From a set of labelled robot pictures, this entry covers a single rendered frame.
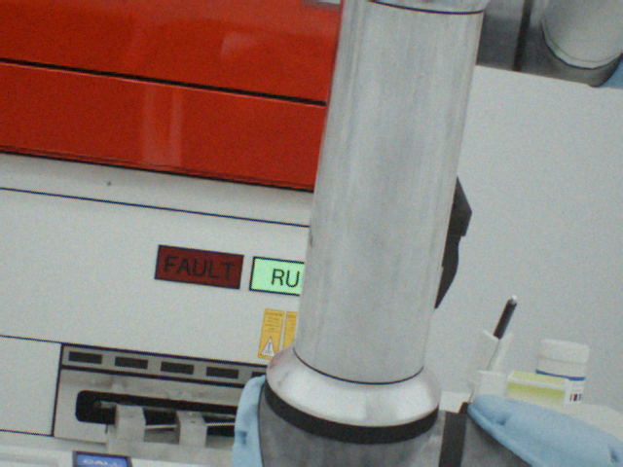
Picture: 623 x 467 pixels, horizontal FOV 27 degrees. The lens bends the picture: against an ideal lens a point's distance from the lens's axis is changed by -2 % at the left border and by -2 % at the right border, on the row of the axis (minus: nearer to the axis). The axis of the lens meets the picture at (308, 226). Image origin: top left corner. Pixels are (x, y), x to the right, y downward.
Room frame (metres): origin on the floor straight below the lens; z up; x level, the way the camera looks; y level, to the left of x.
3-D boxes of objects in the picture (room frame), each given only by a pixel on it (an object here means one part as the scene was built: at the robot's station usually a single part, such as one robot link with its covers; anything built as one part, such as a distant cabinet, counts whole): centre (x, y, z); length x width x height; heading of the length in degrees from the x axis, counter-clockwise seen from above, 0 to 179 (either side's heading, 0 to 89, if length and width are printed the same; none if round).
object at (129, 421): (1.66, 0.20, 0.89); 0.08 x 0.03 x 0.03; 11
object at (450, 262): (1.21, -0.12, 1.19); 0.05 x 0.02 x 0.09; 101
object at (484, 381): (1.50, -0.23, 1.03); 0.06 x 0.04 x 0.13; 11
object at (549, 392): (1.60, -0.31, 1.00); 0.07 x 0.07 x 0.07; 76
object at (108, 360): (1.77, 0.09, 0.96); 0.44 x 0.01 x 0.02; 101
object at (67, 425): (1.76, 0.09, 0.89); 0.44 x 0.02 x 0.10; 101
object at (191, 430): (1.68, 0.12, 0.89); 0.08 x 0.03 x 0.03; 11
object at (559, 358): (1.78, -0.37, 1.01); 0.07 x 0.07 x 0.10
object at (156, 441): (1.69, 0.04, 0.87); 0.36 x 0.08 x 0.03; 101
